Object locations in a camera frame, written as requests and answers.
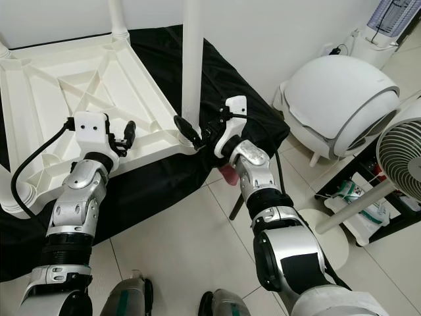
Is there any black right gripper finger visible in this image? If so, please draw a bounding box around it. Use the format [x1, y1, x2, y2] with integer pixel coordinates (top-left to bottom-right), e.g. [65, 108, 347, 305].
[173, 115, 203, 147]

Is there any white plastic children table top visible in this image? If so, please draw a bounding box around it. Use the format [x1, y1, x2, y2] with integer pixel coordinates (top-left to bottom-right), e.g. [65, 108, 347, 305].
[0, 30, 198, 218]

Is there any dark metal table leg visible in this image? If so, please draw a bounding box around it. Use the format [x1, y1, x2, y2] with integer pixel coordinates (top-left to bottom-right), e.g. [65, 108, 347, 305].
[229, 194, 244, 221]

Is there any white domed appliance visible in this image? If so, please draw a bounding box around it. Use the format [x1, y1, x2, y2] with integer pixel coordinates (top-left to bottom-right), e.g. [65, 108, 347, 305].
[273, 55, 402, 165]

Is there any black low floor shelf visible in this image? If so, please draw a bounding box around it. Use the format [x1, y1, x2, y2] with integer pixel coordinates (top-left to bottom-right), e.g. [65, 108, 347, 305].
[314, 142, 421, 248]

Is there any grey green left robot leg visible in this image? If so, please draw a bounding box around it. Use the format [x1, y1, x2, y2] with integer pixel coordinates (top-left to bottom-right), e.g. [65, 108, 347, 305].
[105, 270, 155, 316]

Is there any grey green robot leg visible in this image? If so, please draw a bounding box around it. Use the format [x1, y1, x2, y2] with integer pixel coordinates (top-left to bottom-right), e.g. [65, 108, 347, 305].
[105, 270, 155, 316]
[199, 288, 251, 316]

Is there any white green plastic package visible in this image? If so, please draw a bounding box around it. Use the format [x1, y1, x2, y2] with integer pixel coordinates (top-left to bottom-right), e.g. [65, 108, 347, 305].
[326, 178, 392, 246]

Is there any grey green right robot leg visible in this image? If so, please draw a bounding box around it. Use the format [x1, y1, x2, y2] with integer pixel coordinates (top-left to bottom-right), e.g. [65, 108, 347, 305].
[199, 288, 251, 316]

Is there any white small appliance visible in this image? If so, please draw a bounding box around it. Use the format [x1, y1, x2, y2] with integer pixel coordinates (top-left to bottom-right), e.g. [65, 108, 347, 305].
[349, 0, 421, 66]

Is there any white floor fan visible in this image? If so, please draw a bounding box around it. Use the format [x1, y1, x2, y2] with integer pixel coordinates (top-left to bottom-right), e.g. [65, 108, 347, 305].
[299, 117, 421, 271]

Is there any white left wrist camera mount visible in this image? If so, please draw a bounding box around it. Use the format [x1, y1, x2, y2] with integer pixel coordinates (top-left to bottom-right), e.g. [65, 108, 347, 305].
[71, 112, 120, 157]

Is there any pink table frame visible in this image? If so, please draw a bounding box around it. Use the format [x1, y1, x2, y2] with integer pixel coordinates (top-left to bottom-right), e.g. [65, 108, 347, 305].
[220, 165, 241, 185]

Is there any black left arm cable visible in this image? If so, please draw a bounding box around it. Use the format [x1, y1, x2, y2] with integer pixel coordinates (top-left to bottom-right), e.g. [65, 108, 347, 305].
[10, 120, 74, 218]

